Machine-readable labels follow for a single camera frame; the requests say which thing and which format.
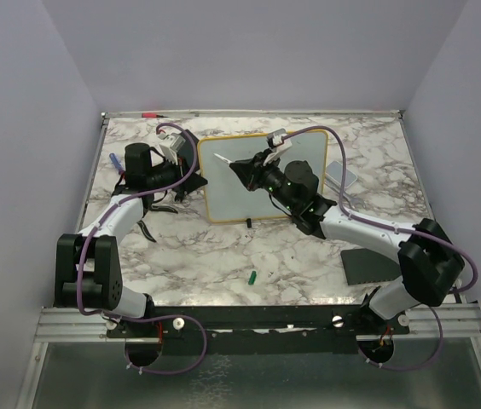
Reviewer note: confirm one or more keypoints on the green whiteboard marker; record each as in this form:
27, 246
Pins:
222, 158

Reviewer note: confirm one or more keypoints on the white whiteboard eraser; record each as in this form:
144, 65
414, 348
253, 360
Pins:
334, 174

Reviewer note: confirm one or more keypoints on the black multitool pliers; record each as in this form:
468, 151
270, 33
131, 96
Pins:
155, 214

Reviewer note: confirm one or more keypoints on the yellow framed whiteboard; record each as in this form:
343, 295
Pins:
226, 199

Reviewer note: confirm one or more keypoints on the blue red screwdriver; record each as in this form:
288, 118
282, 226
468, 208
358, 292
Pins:
116, 163

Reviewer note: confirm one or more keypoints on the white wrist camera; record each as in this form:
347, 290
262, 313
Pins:
278, 142
170, 145

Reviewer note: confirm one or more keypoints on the red marker on rail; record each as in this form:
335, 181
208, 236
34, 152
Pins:
152, 115

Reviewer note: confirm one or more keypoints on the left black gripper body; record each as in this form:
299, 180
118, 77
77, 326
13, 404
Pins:
162, 176

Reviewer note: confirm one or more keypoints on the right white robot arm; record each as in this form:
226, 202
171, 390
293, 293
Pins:
429, 265

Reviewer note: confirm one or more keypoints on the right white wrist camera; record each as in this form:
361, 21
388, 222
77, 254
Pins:
278, 142

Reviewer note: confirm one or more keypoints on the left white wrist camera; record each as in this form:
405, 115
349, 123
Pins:
170, 145

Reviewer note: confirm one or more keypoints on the silver wrench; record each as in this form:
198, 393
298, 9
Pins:
352, 201

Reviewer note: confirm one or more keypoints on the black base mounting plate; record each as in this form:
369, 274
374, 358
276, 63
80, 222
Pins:
260, 330

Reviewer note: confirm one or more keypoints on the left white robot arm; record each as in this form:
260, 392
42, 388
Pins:
87, 264

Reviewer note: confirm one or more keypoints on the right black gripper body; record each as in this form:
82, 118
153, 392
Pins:
269, 177

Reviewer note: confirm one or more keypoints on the blue handled cutters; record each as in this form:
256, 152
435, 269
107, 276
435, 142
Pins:
179, 198

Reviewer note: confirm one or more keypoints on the green marker cap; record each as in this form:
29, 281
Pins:
252, 278

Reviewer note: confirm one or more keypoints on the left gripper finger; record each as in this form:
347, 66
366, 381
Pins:
189, 154
192, 184

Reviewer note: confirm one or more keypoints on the black box front right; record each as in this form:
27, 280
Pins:
362, 266

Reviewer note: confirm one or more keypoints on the aluminium table frame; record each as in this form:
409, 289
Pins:
204, 264

